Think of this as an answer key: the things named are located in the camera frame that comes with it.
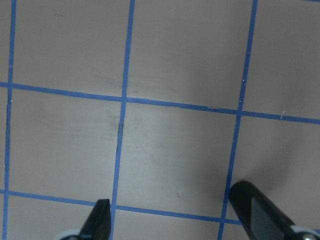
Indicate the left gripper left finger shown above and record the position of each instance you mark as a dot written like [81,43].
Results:
[98,224]

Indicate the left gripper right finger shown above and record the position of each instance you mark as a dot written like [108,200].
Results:
[267,222]

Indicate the dark wine bottle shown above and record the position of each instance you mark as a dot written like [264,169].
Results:
[241,195]

